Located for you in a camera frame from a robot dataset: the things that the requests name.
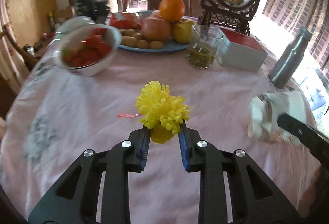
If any cardboard box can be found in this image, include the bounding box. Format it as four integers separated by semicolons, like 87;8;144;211
53;6;74;24

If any yellow pom-pom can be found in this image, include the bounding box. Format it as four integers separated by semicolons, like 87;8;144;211
136;81;190;144

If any orange fruit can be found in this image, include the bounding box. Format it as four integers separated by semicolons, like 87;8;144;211
158;0;186;23

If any grey metal bottle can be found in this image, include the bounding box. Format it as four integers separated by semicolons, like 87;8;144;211
269;27;313;89

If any small black jar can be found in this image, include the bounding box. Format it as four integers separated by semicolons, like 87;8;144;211
94;0;110;24

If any wooden armchair left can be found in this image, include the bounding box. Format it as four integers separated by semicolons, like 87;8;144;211
1;24;38;94

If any white red box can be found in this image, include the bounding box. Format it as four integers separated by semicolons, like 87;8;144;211
216;27;268;73

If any white lidded jar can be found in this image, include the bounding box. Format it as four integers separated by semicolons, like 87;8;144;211
55;16;96;35

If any glass of green tea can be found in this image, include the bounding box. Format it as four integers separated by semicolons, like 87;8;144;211
186;24;224;70

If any white floral bowl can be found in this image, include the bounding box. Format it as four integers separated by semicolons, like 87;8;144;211
53;24;122;77

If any blue fruit plate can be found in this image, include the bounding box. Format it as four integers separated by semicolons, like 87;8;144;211
116;10;191;54

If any paper cup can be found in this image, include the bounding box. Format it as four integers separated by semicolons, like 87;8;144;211
248;91;307;145

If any red apple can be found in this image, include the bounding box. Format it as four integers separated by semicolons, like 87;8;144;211
141;16;171;43

